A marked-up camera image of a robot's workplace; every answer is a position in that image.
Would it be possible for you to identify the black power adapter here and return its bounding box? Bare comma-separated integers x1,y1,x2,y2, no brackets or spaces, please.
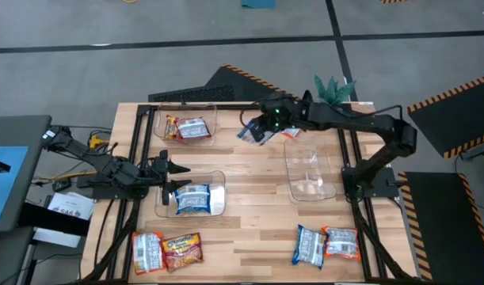
51,177,72,193

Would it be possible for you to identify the yellow cable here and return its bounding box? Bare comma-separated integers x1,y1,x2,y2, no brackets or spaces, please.
31,170,98,185

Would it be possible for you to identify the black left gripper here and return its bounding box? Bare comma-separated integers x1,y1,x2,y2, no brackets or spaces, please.
146,149,192,206

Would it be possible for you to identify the yellow power plug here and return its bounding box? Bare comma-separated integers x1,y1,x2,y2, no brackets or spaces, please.
87,134,110,150

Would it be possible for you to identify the clear plastic bin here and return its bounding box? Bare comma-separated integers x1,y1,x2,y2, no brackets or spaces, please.
154,169,227,219
284,139,337,203
153,102,219,147

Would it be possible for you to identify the blue sheet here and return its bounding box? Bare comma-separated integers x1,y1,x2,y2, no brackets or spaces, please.
0,146,29,226

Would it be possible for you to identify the white paper sheet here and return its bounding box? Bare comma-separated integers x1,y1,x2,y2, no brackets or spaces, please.
32,192,96,249

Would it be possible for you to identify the blue Maruchan noodle pack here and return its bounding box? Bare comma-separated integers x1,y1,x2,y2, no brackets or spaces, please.
292,224,329,270
236,120,277,146
173,183,212,215

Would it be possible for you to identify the grey desk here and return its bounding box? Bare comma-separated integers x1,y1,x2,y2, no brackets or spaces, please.
0,114,52,234

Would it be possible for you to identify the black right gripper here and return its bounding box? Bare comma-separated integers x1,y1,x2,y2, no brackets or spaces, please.
246,97,306,144

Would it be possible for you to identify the artificial plant in white pot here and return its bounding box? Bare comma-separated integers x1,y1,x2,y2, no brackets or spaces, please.
313,74,356,106

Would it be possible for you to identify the blue floor mat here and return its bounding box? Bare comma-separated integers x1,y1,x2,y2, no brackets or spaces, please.
241,0,276,10

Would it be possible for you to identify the black hazard-striped floor mat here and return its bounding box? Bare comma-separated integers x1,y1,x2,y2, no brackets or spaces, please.
399,172,484,282
406,72,484,159

